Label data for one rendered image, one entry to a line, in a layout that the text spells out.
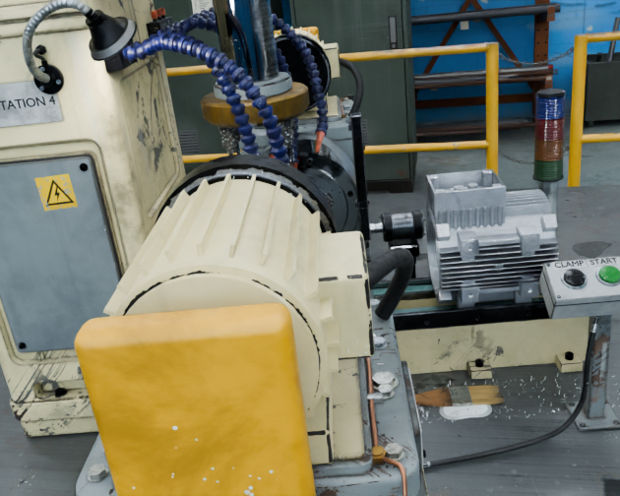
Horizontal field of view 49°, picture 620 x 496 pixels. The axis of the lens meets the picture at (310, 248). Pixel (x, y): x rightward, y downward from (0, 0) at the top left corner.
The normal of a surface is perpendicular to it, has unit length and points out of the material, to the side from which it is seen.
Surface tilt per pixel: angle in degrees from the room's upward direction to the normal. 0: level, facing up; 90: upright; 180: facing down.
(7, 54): 90
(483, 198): 90
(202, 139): 90
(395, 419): 0
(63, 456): 0
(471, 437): 0
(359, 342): 90
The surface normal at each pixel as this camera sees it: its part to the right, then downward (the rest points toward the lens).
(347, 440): -0.11, -0.91
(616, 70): -0.19, 0.41
